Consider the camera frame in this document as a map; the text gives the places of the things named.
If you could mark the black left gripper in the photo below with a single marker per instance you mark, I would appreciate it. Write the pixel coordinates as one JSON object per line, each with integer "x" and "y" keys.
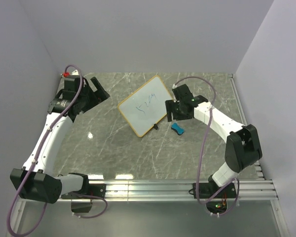
{"x": 98, "y": 96}

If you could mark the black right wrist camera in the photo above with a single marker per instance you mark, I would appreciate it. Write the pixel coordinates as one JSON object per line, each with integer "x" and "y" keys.
{"x": 182, "y": 92}

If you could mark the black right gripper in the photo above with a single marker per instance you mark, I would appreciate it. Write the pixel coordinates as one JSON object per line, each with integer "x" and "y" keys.
{"x": 170, "y": 106}

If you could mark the yellow framed whiteboard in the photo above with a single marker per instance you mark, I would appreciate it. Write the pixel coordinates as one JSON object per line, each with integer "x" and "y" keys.
{"x": 146, "y": 106}

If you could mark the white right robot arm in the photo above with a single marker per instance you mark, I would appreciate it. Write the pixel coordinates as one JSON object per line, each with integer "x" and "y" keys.
{"x": 242, "y": 146}

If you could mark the aluminium mounting rail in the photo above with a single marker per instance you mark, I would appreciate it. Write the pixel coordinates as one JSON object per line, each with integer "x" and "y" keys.
{"x": 177, "y": 190}

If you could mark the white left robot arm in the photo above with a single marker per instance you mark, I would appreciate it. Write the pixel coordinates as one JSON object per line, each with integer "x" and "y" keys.
{"x": 34, "y": 180}

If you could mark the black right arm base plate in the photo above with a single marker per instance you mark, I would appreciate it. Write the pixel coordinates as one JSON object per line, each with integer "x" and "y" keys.
{"x": 206, "y": 190}

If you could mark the blue whiteboard eraser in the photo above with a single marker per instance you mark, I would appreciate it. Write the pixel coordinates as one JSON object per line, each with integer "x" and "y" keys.
{"x": 179, "y": 130}

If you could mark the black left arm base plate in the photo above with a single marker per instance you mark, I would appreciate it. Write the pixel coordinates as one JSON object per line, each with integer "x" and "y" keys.
{"x": 96, "y": 190}

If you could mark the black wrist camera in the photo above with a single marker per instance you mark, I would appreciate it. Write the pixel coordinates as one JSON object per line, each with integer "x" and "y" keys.
{"x": 72, "y": 83}
{"x": 182, "y": 92}

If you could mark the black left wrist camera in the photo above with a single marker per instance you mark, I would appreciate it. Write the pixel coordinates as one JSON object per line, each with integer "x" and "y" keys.
{"x": 72, "y": 83}

